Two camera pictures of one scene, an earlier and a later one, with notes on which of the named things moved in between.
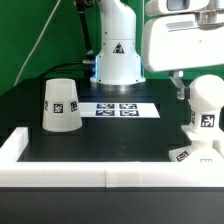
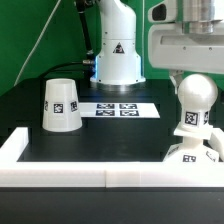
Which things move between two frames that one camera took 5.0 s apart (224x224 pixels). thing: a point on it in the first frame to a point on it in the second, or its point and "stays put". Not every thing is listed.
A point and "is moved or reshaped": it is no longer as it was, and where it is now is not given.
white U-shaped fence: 126,174 stays put
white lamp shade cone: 61,106 stays put
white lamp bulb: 206,99 is moved or reshaped
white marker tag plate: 118,110 stays put
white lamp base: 201,150 is moved or reshaped
